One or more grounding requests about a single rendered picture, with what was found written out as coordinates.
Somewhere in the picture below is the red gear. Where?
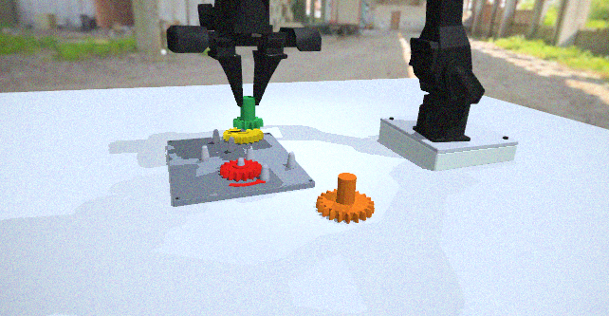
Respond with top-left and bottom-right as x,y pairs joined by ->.
220,159 -> 262,181

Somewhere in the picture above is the yellow gear with black stripe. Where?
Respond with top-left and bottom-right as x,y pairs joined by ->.
223,127 -> 264,144

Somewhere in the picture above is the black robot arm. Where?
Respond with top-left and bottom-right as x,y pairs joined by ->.
197,0 -> 485,142

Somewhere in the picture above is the green gear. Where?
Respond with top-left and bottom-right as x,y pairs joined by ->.
233,96 -> 264,130

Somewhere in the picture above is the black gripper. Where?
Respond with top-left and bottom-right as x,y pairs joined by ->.
166,0 -> 322,107

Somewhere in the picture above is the orange gear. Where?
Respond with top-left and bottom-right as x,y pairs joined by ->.
316,173 -> 375,224

